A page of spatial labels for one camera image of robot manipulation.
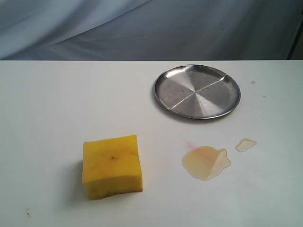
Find grey backdrop cloth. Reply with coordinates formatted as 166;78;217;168
0;0;303;61

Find small yellowish liquid spill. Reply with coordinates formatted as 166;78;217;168
235;139;257;152

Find round steel plate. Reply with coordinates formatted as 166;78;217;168
152;64;241;120

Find black stand pole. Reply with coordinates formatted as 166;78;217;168
287;21;303;60

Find large yellowish liquid spill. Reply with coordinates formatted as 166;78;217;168
182;146;231;181

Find yellow sponge block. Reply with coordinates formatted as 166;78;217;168
82;135;143;200

